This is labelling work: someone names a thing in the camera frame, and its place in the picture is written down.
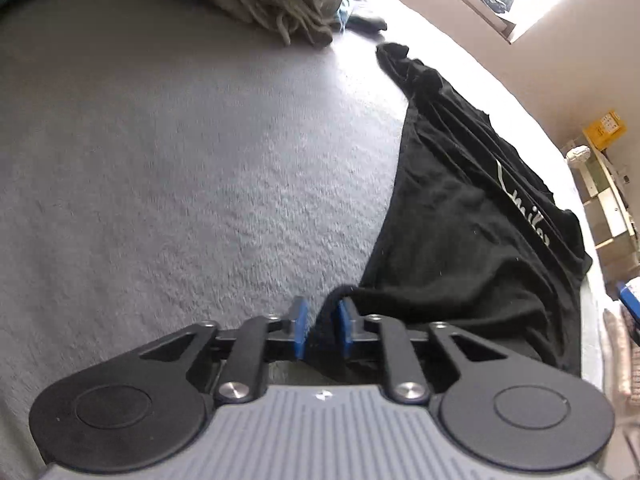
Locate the beige grey cloth pile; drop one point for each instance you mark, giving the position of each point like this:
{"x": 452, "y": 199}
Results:
{"x": 280, "y": 0}

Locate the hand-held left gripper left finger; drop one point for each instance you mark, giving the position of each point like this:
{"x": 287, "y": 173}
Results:
{"x": 299, "y": 331}

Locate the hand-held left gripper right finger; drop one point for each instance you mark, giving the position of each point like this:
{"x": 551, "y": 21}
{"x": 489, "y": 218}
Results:
{"x": 345, "y": 331}

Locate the cardboard box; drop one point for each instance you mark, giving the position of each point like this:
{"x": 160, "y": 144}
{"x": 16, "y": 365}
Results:
{"x": 492, "y": 22}

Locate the black printed t-shirt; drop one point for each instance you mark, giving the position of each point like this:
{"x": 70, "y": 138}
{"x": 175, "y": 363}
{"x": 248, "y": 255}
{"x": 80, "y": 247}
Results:
{"x": 450, "y": 240}

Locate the dark grey cloth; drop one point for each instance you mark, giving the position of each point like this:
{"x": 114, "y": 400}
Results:
{"x": 367, "y": 20}

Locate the white bedpost finial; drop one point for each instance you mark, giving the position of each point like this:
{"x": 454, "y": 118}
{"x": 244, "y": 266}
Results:
{"x": 577, "y": 152}

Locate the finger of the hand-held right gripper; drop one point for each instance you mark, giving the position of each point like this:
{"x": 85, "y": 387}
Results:
{"x": 631, "y": 297}

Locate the yellow box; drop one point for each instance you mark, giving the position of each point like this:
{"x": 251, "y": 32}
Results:
{"x": 605, "y": 127}

